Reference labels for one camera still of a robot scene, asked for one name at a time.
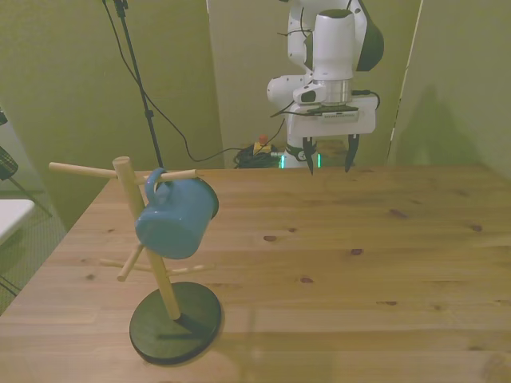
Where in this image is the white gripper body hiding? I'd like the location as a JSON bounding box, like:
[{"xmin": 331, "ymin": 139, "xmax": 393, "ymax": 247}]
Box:
[{"xmin": 286, "ymin": 95, "xmax": 378, "ymax": 140}]

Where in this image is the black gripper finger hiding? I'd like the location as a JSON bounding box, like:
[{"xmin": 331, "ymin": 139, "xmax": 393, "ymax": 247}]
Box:
[
  {"xmin": 302, "ymin": 136, "xmax": 319, "ymax": 177},
  {"xmin": 344, "ymin": 133, "xmax": 361, "ymax": 174}
]

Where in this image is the blue enamel mug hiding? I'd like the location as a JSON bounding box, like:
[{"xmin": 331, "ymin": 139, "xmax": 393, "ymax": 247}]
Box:
[{"xmin": 134, "ymin": 167, "xmax": 220, "ymax": 261}]

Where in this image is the yellow emergency stop box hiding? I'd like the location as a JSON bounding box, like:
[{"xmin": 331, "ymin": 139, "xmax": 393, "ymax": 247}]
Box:
[{"xmin": 252, "ymin": 134, "xmax": 273, "ymax": 156}]

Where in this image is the white side table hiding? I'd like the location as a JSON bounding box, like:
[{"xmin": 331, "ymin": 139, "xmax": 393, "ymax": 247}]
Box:
[{"xmin": 0, "ymin": 199, "xmax": 36, "ymax": 245}]

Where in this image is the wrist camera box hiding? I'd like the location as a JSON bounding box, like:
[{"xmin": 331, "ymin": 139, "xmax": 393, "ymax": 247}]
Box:
[{"xmin": 306, "ymin": 105, "xmax": 362, "ymax": 123}]

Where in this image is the black coiled cable bundle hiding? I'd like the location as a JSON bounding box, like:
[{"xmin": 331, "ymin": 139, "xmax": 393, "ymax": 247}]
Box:
[{"xmin": 233, "ymin": 145, "xmax": 287, "ymax": 170}]

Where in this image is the black camera stand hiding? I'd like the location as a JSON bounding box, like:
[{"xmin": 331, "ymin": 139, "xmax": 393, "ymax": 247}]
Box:
[{"xmin": 101, "ymin": 0, "xmax": 166, "ymax": 169}]

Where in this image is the black wire mesh chair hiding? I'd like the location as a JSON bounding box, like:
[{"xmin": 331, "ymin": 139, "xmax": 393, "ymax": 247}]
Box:
[{"xmin": 0, "ymin": 145, "xmax": 53, "ymax": 219}]

